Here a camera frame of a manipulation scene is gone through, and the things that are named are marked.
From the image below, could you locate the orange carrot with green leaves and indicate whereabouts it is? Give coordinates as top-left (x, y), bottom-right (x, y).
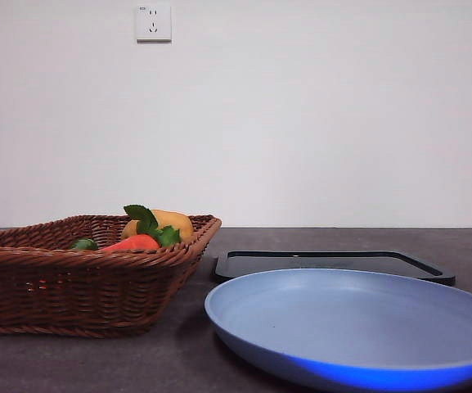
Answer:
top-left (98, 204), bottom-right (182, 253)

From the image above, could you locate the blue round plate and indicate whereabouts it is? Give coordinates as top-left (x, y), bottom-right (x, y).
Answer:
top-left (204, 268), bottom-right (472, 393)

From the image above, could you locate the yellow-brown potato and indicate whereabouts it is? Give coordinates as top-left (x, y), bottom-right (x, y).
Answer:
top-left (120, 209), bottom-right (196, 243)

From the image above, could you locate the black cutting board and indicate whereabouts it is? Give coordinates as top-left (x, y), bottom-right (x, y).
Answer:
top-left (214, 250), bottom-right (456, 287)

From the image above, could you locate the small green vegetable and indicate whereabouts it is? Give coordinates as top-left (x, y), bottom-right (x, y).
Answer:
top-left (70, 237), bottom-right (99, 252)

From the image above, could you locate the brown wicker basket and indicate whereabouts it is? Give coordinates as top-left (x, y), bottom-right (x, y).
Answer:
top-left (0, 214), bottom-right (223, 340)

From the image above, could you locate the white wall socket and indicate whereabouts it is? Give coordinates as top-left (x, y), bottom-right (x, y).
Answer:
top-left (136, 4), bottom-right (173, 43)

